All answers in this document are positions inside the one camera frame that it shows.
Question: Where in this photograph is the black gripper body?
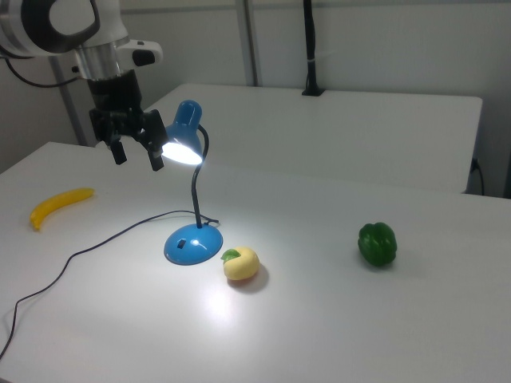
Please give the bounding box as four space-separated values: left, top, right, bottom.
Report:
87 69 167 152

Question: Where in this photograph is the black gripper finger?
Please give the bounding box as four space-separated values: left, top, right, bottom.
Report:
109 138 128 166
146 146 165 172

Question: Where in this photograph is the blue gooseneck desk lamp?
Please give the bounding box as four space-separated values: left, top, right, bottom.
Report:
160 99 224 266

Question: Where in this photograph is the yellow plastic banana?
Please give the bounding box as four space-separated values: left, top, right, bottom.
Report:
30 187 97 232

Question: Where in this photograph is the yellow peach with green leaf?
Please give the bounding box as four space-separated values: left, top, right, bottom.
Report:
220 246 261 282

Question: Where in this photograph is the green bell pepper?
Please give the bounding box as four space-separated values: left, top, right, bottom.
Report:
357 221 398 268

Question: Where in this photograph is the grey metal partition post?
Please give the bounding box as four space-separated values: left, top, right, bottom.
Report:
50 55 97 147
242 0 264 87

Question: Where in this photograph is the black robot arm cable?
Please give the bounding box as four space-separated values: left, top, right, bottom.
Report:
0 45 81 89

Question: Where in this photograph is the thin black lamp cable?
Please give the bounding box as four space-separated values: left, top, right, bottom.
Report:
0 210 220 360

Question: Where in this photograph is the black camera pole with clamp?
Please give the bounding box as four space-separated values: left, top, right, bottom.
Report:
301 0 325 97

